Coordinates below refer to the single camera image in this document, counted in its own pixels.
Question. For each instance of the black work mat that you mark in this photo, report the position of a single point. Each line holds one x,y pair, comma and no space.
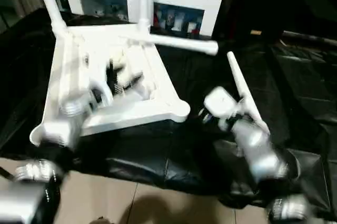
210,155

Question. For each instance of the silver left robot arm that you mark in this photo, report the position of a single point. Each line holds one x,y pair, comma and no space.
58,129

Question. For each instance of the white plastic table top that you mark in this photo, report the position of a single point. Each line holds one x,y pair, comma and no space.
158,103

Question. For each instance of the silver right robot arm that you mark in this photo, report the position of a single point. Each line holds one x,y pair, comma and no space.
258,150

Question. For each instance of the small tan tag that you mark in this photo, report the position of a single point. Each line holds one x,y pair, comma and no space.
256,32

